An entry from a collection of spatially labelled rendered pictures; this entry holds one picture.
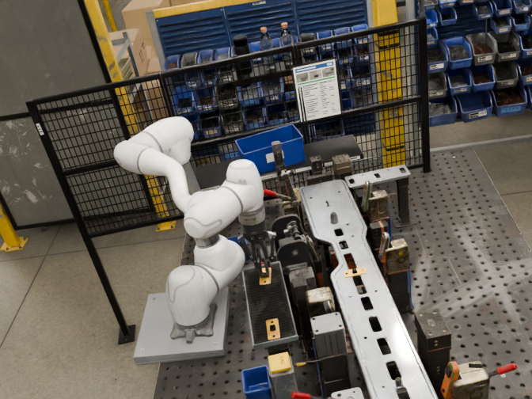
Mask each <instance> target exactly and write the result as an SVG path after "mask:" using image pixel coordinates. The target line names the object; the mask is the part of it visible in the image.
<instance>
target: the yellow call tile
mask: <svg viewBox="0 0 532 399"><path fill-rule="evenodd" d="M268 361H269V366H270V371H271V373H272V374H274V373H277V372H281V371H288V370H291V363H290V359H289V355H288V352H284V353H280V354H276V355H270V356H269V357H268Z"/></svg>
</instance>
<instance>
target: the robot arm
mask: <svg viewBox="0 0 532 399"><path fill-rule="evenodd" d="M193 136H194V131H193V127H192V125H191V124H190V122H189V121H188V120H187V119H185V118H184V117H180V116H174V117H167V118H164V119H162V120H159V121H158V122H156V123H153V124H151V125H150V126H149V127H147V128H146V129H145V130H143V131H142V132H140V133H138V134H137V135H135V136H134V137H132V138H130V139H128V141H123V142H121V143H119V144H118V145H116V147H115V149H114V158H115V159H116V161H117V163H118V164H119V165H120V166H121V167H123V168H124V169H126V170H128V171H130V172H133V173H137V174H143V175H148V176H166V177H168V180H169V186H170V190H171V193H172V197H173V201H174V203H175V204H176V206H177V207H178V208H179V209H180V210H181V211H183V213H184V228H185V230H186V231H187V233H188V234H189V235H190V236H192V237H194V239H195V242H196V247H195V249H194V257H195V265H194V266H191V265H182V266H180V267H178V268H175V269H174V270H172V271H171V272H170V274H169V276H168V279H167V282H166V296H167V300H168V304H169V308H170V310H171V313H172V315H173V318H174V323H173V330H172V332H171V333H170V338H171V339H172V340H175V339H178V338H184V337H186V342H187V344H192V342H193V340H194V338H195V336H207V337H211V336H213V335H214V332H213V325H214V319H215V311H216V310H217V305H216V304H215V303H211V302H212V301H213V299H214V297H215V296H216V295H217V294H218V293H219V292H220V291H221V290H223V289H224V288H225V287H227V286H228V285H229V284H230V283H231V282H232V281H233V280H234V279H235V278H236V277H237V276H238V274H239V273H240V271H241V270H242V268H243V266H244V263H245V255H246V258H247V260H248V261H249V262H250V261H253V262H254V265H255V269H259V273H260V278H263V276H262V274H263V271H262V267H261V262H260V258H259V257H257V247H256V243H260V246H261V248H262V250H263V253H264V266H265V270H266V273H267V277H270V271H269V268H270V267H271V261H270V260H271V259H274V240H275V239H276V232H275V231H273V232H269V231H268V229H267V227H266V224H265V220H264V219H265V209H264V201H263V197H264V190H263V185H262V181H261V178H260V174H259V172H258V170H257V168H256V166H255V164H254V163H253V162H251V161H249V160H246V159H240V160H237V161H232V162H231V163H230V164H229V167H228V170H227V172H226V179H225V181H224V183H223V184H222V186H221V187H220V188H218V189H217V190H215V191H213V190H210V191H205V192H201V190H200V187H199V184H198V181H197V179H196V176H195V174H194V172H193V169H192V166H191V164H190V161H189V159H190V156H191V152H190V148H191V141H192V140H193ZM237 217H238V220H239V222H240V223H241V224H242V227H243V230H244V232H243V235H241V236H240V235H239V236H237V242H238V243H239V244H240V245H241V247H242V248H241V247H240V246H239V245H238V244H237V243H236V242H234V241H230V240H227V238H226V237H223V236H222V235H219V234H218V232H220V231H221V230H223V229H225V228H226V227H227V226H228V225H230V224H231V223H232V222H233V221H234V220H235V219H236V218H237ZM267 236H269V238H270V239H271V253H270V254H269V253H268V249H267V246H266V244H265V239H266V237H267ZM245 239H246V240H248V241H249V242H250V243H251V247H252V251H253V255H251V253H250V251H249V248H248V246H247V244H246V242H245ZM243 251H244V252H243Z"/></svg>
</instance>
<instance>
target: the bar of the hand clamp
mask: <svg viewBox="0 0 532 399"><path fill-rule="evenodd" d="M281 172H282V174H281V175H280V176H279V178H281V177H282V178H283V179H284V180H285V183H286V186H287V189H288V192H289V193H290V196H291V199H292V202H293V201H295V200H297V197H296V195H295V191H294V189H293V187H292V184H291V180H290V178H289V176H290V174H292V175H293V176H294V174H295V173H294V170H293V169H291V171H290V172H287V170H286V169H285V170H282V171H281Z"/></svg>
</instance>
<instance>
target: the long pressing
mask: <svg viewBox="0 0 532 399"><path fill-rule="evenodd" d="M299 191H300V196H301V201H302V205H303V208H304V211H305V213H306V217H307V220H308V223H309V225H310V229H311V232H312V235H313V239H314V240H315V241H319V242H321V243H325V244H327V245H331V246H332V248H333V251H334V253H335V255H336V258H337V261H338V266H337V267H336V269H335V270H334V271H333V272H332V273H331V275H330V280H331V283H332V287H333V290H334V292H335V295H336V299H337V301H338V304H339V307H340V311H341V313H342V315H343V318H344V322H345V325H346V327H347V330H348V334H349V336H350V339H351V343H352V346H353V348H354V351H355V355H356V358H357V360H358V363H359V367H360V370H361V372H362V375H363V378H364V381H365V383H366V386H367V390H368V393H369V395H370V399H399V397H398V395H397V391H396V390H397V389H399V388H402V387H404V388H406V390H407V392H408V395H409V398H410V399H439V398H438V396H437V394H436V392H435V389H434V387H433V385H432V384H431V380H430V378H429V377H428V374H427V371H426V370H425V368H424V365H423V363H422V361H421V359H420V357H419V355H418V352H417V350H416V348H415V346H414V343H413V342H412V339H411V337H410V335H409V332H408V330H407V329H406V326H405V323H404V322H403V320H402V317H401V315H400V313H399V311H398V308H397V306H396V304H395V302H394V300H393V297H392V295H391V294H390V290H389V288H388V287H387V285H386V281H385V280H384V278H383V276H382V273H381V271H380V269H379V267H378V264H377V262H376V260H375V258H374V255H373V253H372V252H371V249H370V246H369V245H368V243H367V240H366V235H367V225H366V223H365V222H364V220H363V216H362V215H361V213H360V211H359V209H358V207H357V205H356V203H355V200H354V198H353V196H352V194H351V192H350V190H349V187H348V185H347V183H346V181H344V180H331V181H327V182H323V183H319V184H312V185H308V186H305V187H301V188H300V189H299ZM311 198H312V199H311ZM326 200H327V201H328V203H329V207H327V203H326ZM332 212H336V213H337V216H338V223H337V224H332V223H331V220H330V214H331V213H332ZM347 224H348V225H347ZM338 229H341V230H342V232H343V235H342V236H339V237H337V236H336V234H335V232H334V230H338ZM352 236H354V237H352ZM341 241H346V242H347V244H348V249H341V247H340V244H339V242H341ZM349 253H350V254H351V255H352V257H353V260H354V262H355V265H356V267H357V268H361V267H365V269H366V271H367V273H366V274H362V275H359V276H360V277H361V279H362V281H363V285H364V287H365V289H366V291H367V292H366V294H359V293H358V291H357V289H356V286H355V283H354V281H353V277H354V276H352V277H348V278H345V277H344V273H343V271H346V270H349V268H348V265H347V262H346V260H345V258H344V255H345V254H349ZM375 291H377V292H375ZM350 296H351V297H350ZM364 297H368V298H369V299H370V302H371V304H372V306H373V310H369V311H366V310H365V309H364V307H363V304H362V301H361V298H364ZM370 317H376V318H377V319H378V322H379V324H380V326H381V328H382V331H380V332H374V331H373V329H372V328H371V324H370V322H369V318H370ZM364 337H366V339H364ZM382 338H385V339H386V341H387V344H388V345H389V349H390V351H391V353H390V354H388V355H383V354H382V353H381V350H380V348H379V346H378V342H377V340H378V339H382ZM390 362H395V363H396V365H397V369H398V370H399V373H400V375H401V379H402V384H403V386H398V387H396V385H395V380H393V379H392V378H391V377H390V373H389V371H388V368H387V366H386V364H387V363H390ZM413 379H415V381H413ZM383 386H384V388H383Z"/></svg>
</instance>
